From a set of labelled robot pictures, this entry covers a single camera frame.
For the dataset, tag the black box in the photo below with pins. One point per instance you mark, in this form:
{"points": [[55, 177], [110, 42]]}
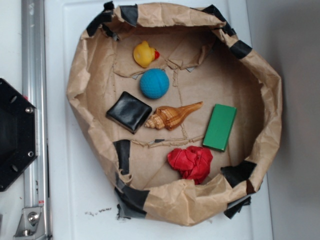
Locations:
{"points": [[129, 112]]}

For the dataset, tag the brown spiral seashell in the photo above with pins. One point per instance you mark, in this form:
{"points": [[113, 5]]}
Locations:
{"points": [[168, 117]]}

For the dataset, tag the blue dimpled foam ball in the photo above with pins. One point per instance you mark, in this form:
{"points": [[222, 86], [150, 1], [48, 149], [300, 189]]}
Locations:
{"points": [[154, 83]]}

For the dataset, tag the crumpled red paper ball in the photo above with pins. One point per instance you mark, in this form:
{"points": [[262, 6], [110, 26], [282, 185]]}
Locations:
{"points": [[193, 163]]}

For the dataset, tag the green wooden block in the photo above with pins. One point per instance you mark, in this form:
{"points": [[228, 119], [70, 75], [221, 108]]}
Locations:
{"points": [[219, 127]]}

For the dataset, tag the yellow rubber duck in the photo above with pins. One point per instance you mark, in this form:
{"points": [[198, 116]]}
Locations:
{"points": [[144, 55]]}

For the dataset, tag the brown paper bin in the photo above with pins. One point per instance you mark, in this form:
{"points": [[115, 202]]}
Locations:
{"points": [[205, 62]]}

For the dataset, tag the white tray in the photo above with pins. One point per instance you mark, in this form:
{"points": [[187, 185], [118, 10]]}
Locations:
{"points": [[83, 202]]}

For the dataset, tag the aluminium frame rail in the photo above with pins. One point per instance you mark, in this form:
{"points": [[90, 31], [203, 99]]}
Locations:
{"points": [[36, 176]]}

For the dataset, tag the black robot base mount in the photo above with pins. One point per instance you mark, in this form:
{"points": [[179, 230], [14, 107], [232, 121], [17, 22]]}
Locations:
{"points": [[17, 134]]}

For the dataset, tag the metal corner bracket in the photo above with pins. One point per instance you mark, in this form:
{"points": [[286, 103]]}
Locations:
{"points": [[31, 224]]}

